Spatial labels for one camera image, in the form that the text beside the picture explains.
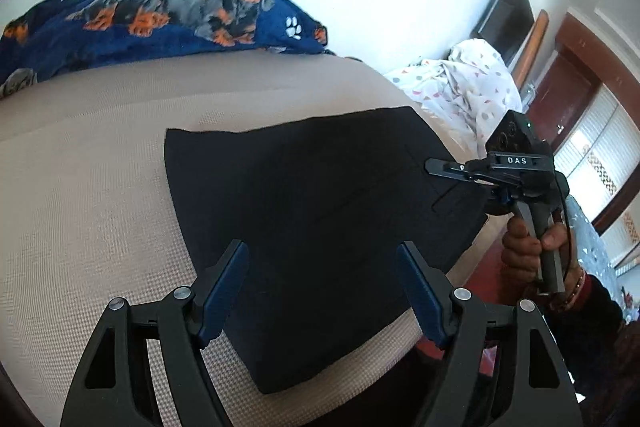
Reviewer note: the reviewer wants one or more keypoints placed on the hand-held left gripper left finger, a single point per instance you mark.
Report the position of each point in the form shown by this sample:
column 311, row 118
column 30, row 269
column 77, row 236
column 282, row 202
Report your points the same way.
column 222, row 297

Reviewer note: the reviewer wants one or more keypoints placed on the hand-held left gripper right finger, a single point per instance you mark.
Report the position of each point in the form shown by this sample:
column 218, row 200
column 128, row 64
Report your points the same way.
column 422, row 297

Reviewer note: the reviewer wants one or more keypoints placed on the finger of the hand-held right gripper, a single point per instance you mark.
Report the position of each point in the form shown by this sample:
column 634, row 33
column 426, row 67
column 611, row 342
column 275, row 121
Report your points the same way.
column 450, row 169

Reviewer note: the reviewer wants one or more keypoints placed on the black pants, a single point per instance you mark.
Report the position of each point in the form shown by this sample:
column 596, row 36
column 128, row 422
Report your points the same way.
column 310, row 207

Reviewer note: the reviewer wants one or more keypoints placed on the person's right hand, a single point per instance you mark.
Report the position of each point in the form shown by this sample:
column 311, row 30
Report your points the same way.
column 520, row 257

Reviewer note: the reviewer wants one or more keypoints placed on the brown wooden door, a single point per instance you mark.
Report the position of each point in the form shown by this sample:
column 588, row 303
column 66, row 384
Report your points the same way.
column 565, row 92

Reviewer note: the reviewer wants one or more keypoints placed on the white dotted sheet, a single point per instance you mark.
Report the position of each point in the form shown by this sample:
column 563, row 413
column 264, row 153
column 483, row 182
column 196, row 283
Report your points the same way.
column 465, row 77

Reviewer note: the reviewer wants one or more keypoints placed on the window with white blinds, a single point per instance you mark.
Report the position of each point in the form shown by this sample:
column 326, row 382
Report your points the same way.
column 610, row 132

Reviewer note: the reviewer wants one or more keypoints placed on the orange wooden pole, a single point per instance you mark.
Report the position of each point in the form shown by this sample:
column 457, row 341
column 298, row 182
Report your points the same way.
column 532, row 49

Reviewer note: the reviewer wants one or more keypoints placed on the light blue cloth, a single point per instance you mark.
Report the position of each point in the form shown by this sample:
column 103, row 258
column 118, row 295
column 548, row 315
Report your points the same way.
column 595, row 252

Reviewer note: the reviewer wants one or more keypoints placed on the bed with beige cover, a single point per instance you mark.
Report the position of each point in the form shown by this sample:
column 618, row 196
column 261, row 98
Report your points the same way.
column 85, row 187

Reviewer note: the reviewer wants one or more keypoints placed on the blue dog-print blanket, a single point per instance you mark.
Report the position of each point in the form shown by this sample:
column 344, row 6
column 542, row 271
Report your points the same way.
column 165, row 42

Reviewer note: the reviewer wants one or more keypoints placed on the black wall television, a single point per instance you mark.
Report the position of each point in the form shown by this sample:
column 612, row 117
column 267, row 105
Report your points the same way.
column 510, row 17

